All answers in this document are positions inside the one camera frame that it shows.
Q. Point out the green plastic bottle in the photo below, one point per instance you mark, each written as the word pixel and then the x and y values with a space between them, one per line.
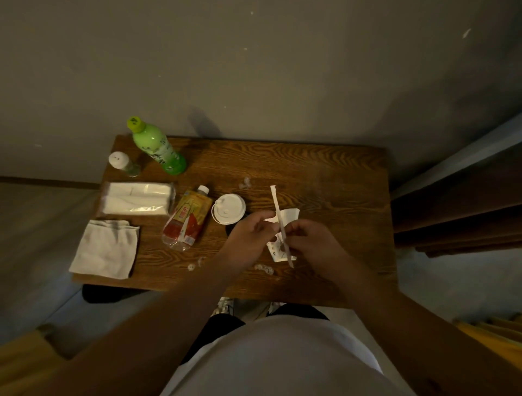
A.
pixel 157 147

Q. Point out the yellow red drink pouch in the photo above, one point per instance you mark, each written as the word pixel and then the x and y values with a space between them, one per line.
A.
pixel 187 222

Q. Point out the person's black shorts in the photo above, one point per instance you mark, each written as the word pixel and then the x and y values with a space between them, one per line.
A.
pixel 216 330

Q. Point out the yellow wooden stool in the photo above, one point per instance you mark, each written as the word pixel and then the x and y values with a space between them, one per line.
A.
pixel 24 359

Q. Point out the yellow wooden furniture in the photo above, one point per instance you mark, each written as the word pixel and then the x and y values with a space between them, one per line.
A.
pixel 495 338

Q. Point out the person's right hand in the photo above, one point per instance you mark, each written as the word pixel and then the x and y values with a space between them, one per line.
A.
pixel 318 249

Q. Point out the folded white cloth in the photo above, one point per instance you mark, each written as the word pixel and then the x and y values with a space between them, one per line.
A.
pixel 105 249

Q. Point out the clear pack of white tissues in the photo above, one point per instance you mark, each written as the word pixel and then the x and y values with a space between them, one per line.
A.
pixel 136 198

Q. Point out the black object under table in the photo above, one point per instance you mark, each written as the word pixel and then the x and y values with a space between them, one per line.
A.
pixel 110 293

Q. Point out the person's right forearm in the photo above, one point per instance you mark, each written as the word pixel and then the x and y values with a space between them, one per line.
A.
pixel 412 334

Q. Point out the small white paper scrap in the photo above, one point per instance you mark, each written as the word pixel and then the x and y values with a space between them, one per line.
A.
pixel 264 268

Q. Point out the person's white shirt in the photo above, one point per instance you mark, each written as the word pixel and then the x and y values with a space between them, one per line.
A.
pixel 281 359

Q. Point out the person's right thumb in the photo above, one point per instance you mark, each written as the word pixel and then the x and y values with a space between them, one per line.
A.
pixel 291 241

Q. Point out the white printed paper packet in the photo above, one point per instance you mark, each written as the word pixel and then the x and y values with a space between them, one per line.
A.
pixel 290 214

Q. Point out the person's left hand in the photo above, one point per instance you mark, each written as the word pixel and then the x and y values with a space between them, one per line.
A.
pixel 244 240

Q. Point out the person's left forearm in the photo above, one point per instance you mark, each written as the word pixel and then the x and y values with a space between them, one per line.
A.
pixel 155 330

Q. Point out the dark cup with white lid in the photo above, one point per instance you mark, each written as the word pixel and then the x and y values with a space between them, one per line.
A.
pixel 228 208

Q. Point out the paper-wrapped drinking straw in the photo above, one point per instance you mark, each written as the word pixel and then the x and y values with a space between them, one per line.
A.
pixel 277 204

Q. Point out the person's white shoe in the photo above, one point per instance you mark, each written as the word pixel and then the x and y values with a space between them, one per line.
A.
pixel 274 306
pixel 222 306

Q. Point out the small shaker with white cap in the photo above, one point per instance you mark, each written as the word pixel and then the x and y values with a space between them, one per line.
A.
pixel 122 162

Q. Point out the dark wooden furniture frame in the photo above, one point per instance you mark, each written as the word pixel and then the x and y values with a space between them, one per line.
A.
pixel 461 212

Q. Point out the person's left thumb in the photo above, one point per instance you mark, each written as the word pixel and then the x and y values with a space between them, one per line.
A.
pixel 272 233

